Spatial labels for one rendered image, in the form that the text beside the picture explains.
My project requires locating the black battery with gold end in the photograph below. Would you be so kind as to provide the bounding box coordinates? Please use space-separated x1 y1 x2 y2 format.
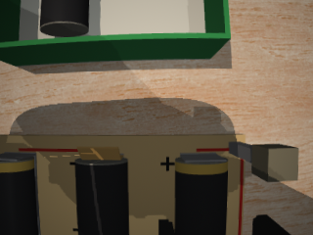
175 157 228 235
0 157 39 235
40 0 89 37
75 158 129 235

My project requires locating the tan battery holder board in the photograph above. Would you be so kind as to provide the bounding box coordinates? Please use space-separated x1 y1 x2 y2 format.
0 134 298 235

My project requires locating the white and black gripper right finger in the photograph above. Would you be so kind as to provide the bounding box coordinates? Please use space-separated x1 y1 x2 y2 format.
252 214 290 235

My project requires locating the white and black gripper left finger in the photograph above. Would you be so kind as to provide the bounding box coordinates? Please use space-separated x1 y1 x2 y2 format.
158 219 175 235

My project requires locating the green open-top box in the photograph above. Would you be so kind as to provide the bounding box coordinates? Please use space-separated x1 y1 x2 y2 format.
0 0 231 67

